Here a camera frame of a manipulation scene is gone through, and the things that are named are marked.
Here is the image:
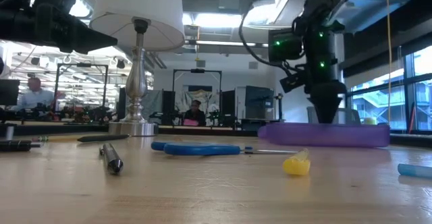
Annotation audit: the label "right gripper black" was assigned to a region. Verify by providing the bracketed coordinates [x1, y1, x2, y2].
[302, 47, 348, 124]

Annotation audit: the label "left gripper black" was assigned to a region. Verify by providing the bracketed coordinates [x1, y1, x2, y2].
[0, 7, 118, 55]

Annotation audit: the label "yellow highlighter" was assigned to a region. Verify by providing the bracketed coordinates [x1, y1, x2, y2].
[282, 148, 311, 177]

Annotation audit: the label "slim matte black pen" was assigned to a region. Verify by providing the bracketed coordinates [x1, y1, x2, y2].
[76, 134, 130, 143]

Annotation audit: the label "light blue marker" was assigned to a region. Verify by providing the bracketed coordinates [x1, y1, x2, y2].
[397, 163, 432, 179]

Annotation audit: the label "glossy black pen grey print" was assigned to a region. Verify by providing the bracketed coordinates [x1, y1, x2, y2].
[99, 142, 124, 176]

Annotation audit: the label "black marker pen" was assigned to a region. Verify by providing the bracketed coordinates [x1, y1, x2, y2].
[0, 140, 42, 152]

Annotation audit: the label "blue handled scissors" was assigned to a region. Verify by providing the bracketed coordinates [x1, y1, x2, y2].
[151, 140, 300, 157]

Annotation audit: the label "purple plastic supply box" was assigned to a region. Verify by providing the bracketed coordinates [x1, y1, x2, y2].
[258, 121, 392, 148]

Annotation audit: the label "small black stand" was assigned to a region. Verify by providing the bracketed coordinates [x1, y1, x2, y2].
[274, 92, 285, 121]

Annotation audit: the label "white shade silver table lamp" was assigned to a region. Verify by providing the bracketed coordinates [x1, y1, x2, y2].
[89, 0, 186, 137]

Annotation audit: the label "dark grey cabinet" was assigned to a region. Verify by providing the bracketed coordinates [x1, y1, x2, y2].
[245, 85, 275, 121]

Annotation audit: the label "person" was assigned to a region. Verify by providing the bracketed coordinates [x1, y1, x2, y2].
[182, 99, 207, 127]
[11, 77, 57, 117]

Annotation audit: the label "black monitor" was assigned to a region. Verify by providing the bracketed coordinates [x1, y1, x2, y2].
[0, 78, 20, 107]

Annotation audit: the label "black divider panel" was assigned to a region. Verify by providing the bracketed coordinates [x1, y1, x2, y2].
[221, 89, 236, 127]
[161, 89, 176, 125]

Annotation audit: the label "black rig frame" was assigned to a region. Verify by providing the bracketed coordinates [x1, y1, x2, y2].
[172, 68, 223, 127]
[55, 63, 109, 117]

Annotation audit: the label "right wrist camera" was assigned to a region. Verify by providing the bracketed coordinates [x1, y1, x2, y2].
[279, 70, 307, 94]

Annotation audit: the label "yellow hanging cable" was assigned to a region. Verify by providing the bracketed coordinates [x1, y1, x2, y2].
[385, 0, 393, 124]

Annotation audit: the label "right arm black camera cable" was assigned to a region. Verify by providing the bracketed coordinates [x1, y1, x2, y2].
[238, 0, 293, 76]

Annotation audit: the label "black aluminium table frame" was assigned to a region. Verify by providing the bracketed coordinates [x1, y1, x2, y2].
[0, 122, 432, 148]

